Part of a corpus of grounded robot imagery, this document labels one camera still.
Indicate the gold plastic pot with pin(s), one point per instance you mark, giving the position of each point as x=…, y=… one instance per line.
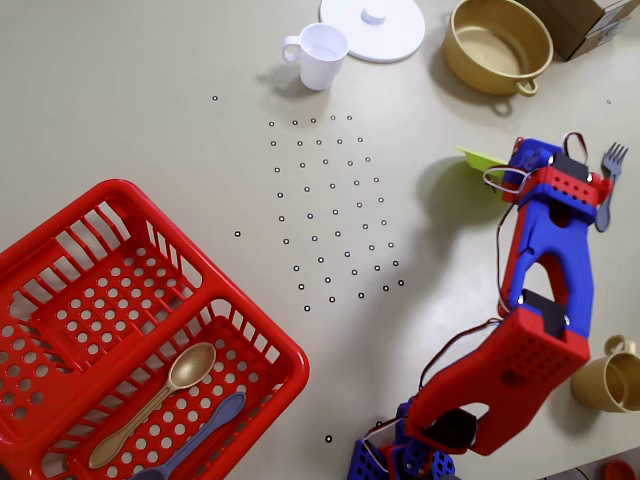
x=475, y=70

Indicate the white plastic cup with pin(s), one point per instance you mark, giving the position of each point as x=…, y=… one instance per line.
x=317, y=70

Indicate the green plastic plate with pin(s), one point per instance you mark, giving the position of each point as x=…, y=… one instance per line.
x=482, y=159

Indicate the brown cardboard box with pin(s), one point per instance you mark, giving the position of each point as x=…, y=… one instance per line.
x=565, y=25

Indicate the red round object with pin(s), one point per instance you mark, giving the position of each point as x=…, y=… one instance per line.
x=619, y=472

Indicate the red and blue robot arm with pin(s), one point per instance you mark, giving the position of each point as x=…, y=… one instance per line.
x=500, y=380

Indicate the gold plastic spoon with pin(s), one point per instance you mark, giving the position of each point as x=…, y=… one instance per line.
x=192, y=367

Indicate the white round pot lid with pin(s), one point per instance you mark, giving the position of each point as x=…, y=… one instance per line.
x=395, y=35

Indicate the red plastic dish rack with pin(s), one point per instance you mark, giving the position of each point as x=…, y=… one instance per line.
x=295, y=365

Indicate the blue-grey plastic spoon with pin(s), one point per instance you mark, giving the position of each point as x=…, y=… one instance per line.
x=227, y=409

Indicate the blue-grey plastic fork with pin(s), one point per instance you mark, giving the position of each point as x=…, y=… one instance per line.
x=616, y=162

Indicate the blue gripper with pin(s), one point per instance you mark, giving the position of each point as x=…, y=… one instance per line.
x=524, y=161

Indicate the beige plastic mug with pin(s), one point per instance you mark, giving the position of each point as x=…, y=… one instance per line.
x=600, y=390

